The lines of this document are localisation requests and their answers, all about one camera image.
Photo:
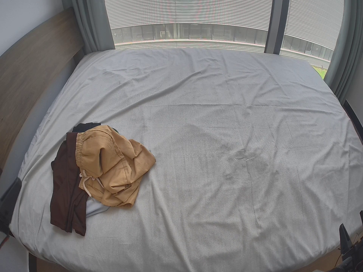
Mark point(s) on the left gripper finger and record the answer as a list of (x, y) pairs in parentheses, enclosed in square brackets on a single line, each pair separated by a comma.
[(10, 194)]

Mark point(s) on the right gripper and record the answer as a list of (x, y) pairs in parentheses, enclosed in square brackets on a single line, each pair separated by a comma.
[(353, 263)]

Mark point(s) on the tan shorts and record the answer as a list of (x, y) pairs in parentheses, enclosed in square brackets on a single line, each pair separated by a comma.
[(116, 163)]

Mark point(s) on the bed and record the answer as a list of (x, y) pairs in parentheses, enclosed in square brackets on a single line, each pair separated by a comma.
[(212, 151)]

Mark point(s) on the brown garment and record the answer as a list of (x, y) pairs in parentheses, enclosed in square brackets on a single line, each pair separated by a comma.
[(66, 185)]

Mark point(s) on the pale blue garment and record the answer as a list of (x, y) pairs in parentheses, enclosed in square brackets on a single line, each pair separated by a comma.
[(95, 207)]

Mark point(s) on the black garment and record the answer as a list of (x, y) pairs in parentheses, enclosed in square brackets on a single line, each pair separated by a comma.
[(83, 127)]

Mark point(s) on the grey-green curtain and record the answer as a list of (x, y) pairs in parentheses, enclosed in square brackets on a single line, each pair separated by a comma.
[(90, 15), (346, 52)]

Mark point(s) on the window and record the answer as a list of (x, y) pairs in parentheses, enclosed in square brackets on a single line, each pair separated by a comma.
[(187, 10)]

